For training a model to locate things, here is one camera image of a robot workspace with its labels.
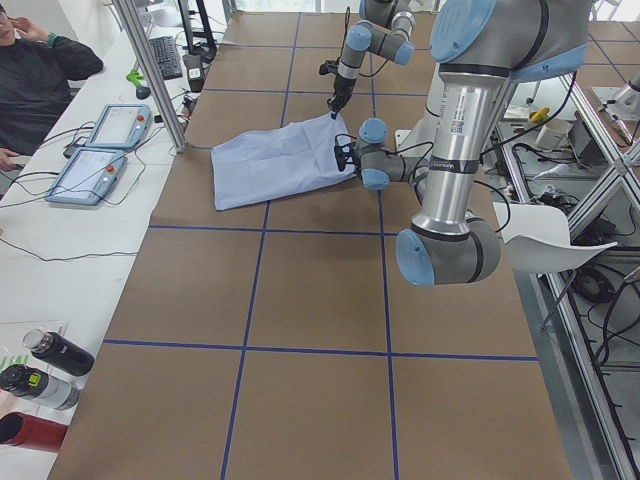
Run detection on green handled tool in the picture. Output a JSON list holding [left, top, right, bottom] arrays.
[[126, 69, 144, 88]]

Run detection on seated person in black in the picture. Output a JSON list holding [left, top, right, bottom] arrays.
[[1, 9, 104, 172]]

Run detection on upper blue teach pendant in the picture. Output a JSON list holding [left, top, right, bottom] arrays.
[[85, 104, 153, 150]]

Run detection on red bottle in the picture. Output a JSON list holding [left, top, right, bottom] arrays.
[[1, 412, 68, 453]]

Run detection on black keyboard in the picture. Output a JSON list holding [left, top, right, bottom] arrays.
[[149, 36, 182, 80]]

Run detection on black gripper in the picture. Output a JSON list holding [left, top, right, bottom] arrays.
[[333, 134, 361, 175], [319, 60, 356, 119]]

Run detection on light blue striped shirt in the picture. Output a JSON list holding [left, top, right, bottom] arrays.
[[211, 113, 354, 211]]

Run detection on black computer mouse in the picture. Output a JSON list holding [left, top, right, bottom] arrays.
[[135, 86, 151, 100]]

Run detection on lower blue teach pendant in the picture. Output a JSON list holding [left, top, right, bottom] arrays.
[[45, 147, 126, 206]]

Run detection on blue teach pendant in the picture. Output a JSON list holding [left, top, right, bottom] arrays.
[[45, 147, 126, 206], [85, 104, 153, 150]]

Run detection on black water bottle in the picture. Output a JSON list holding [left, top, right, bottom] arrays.
[[23, 329, 94, 377]]

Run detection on grey bottle green cap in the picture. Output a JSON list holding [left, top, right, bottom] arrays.
[[1, 364, 80, 410]]

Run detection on aluminium frame post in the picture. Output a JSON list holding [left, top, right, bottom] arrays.
[[112, 0, 187, 153]]

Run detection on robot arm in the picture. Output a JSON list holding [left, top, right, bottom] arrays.
[[319, 0, 415, 119], [334, 1, 591, 286]]

